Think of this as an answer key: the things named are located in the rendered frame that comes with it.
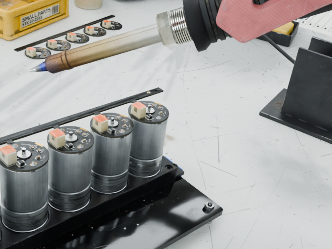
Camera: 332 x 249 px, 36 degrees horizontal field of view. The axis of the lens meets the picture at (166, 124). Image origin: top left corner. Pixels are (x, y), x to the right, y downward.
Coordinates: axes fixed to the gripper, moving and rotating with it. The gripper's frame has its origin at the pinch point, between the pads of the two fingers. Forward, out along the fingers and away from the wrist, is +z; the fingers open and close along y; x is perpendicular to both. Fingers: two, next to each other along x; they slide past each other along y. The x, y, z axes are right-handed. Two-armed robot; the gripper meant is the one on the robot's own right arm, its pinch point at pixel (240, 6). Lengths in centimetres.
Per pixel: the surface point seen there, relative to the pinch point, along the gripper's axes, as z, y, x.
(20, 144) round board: 12.8, -1.6, -3.8
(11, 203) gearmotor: 14.8, 0.4, -2.6
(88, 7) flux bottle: 19.2, -38.8, -3.0
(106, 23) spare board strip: 17.6, -33.8, -0.6
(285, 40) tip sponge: 7.7, -35.8, 17.2
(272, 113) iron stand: 9.7, -18.8, 14.0
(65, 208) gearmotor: 15.0, -1.5, 0.3
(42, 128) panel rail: 12.5, -3.3, -3.1
